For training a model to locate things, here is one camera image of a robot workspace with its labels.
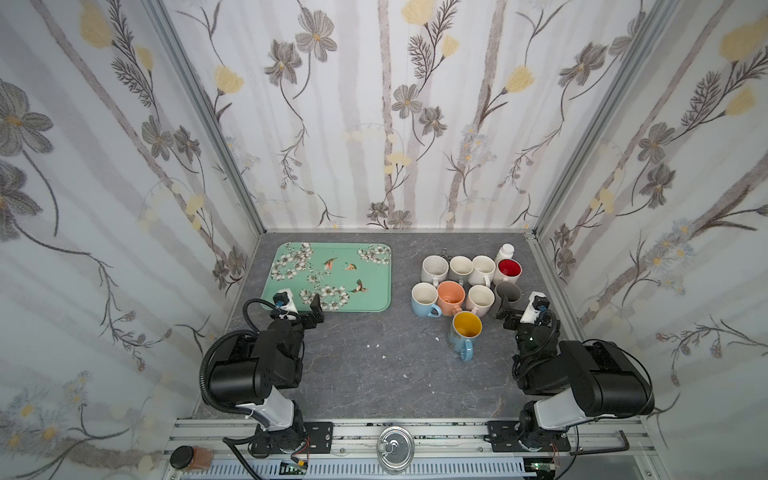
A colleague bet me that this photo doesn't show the tall dark grey mug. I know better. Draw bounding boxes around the tall dark grey mug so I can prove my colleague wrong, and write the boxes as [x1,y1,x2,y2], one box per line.
[489,283,522,319]

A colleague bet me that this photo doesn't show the pink mug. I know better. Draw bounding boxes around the pink mug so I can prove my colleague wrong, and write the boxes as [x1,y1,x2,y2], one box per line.
[465,285,495,317]

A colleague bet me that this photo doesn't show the blue mug with brown rim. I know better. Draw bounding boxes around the blue mug with brown rim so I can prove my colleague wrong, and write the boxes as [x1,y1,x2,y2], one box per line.
[448,311,483,362]

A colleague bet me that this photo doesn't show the white mug with red inside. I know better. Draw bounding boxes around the white mug with red inside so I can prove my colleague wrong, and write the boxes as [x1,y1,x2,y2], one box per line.
[493,259,523,285]

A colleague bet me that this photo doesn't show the green plastic tray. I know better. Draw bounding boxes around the green plastic tray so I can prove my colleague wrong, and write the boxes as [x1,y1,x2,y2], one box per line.
[262,241,392,313]

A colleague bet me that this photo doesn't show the white cream mug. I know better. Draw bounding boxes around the white cream mug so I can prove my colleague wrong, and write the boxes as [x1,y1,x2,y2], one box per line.
[468,255,496,287]

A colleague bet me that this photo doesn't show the cream mug with orange handle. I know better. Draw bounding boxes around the cream mug with orange handle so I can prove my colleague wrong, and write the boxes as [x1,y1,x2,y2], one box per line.
[437,280,466,317]

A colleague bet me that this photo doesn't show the light blue mug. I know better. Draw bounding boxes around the light blue mug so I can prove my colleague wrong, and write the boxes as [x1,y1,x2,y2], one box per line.
[411,282,442,318]

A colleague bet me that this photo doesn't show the beige mug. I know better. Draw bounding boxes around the beige mug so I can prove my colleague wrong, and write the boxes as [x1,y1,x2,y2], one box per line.
[420,255,450,287]

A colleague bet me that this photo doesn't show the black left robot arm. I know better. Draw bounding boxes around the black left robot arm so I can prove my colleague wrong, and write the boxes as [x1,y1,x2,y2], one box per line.
[198,290,325,479]

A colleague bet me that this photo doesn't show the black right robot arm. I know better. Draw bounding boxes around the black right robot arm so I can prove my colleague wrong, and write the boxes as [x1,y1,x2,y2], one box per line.
[491,292,655,451]

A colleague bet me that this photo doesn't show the white plastic bottle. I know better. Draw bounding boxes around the white plastic bottle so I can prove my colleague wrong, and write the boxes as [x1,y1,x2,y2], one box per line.
[495,243,515,263]

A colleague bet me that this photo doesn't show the black allen key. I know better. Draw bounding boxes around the black allen key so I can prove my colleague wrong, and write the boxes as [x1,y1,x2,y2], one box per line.
[570,430,630,457]

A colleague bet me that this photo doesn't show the round metal lid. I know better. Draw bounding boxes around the round metal lid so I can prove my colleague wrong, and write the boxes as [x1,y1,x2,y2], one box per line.
[376,426,415,474]

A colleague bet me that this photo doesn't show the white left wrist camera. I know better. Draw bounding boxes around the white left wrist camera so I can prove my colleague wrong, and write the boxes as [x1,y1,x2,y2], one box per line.
[272,288,298,314]

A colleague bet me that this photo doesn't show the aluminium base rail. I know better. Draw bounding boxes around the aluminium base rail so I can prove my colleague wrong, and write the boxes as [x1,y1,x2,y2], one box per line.
[162,418,669,479]

